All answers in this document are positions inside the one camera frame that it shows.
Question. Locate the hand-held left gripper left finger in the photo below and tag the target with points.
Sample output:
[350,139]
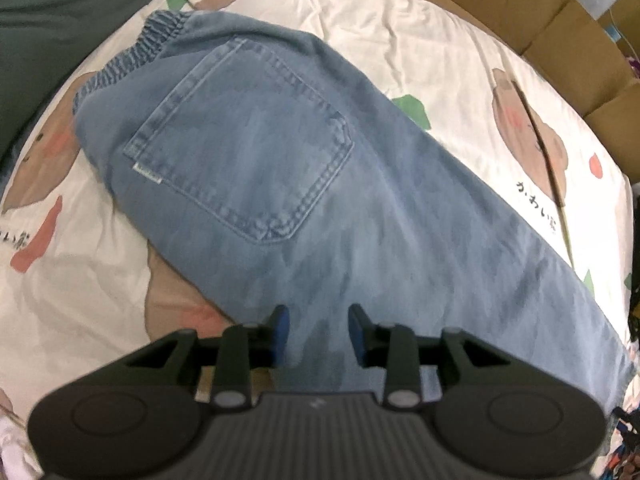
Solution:
[282,330]

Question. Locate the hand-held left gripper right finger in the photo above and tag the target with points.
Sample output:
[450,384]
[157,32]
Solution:
[356,332]

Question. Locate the blue denim jeans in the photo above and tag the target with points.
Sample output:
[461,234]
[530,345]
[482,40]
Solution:
[300,160]

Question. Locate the black bag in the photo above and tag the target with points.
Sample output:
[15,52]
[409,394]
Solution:
[634,310]

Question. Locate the colourful printed cloth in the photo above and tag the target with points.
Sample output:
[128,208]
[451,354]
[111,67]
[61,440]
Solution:
[629,440]

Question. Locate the white printed bed sheet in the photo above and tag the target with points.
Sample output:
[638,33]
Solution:
[450,35]

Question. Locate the long brown cardboard sheet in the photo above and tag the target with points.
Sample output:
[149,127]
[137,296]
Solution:
[550,15]

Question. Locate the purple printed cloth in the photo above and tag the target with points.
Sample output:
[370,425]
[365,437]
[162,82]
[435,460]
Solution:
[635,67]

